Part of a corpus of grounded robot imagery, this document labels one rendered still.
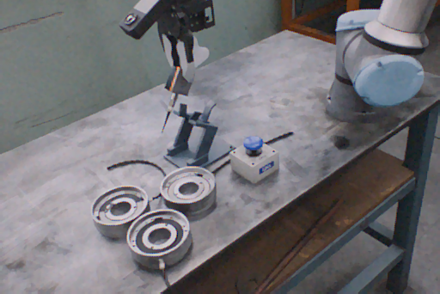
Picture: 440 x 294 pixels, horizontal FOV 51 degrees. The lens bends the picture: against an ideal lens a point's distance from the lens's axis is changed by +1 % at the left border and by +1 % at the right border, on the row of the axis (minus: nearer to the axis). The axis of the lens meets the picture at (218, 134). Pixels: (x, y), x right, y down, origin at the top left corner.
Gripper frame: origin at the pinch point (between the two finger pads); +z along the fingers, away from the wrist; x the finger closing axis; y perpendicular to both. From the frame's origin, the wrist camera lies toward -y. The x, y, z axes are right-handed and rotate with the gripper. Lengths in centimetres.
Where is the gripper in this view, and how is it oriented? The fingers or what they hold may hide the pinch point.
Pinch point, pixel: (180, 75)
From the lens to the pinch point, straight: 89.7
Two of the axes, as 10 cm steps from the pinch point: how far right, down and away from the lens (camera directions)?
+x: -6.4, -3.7, 6.8
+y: 7.6, -4.3, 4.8
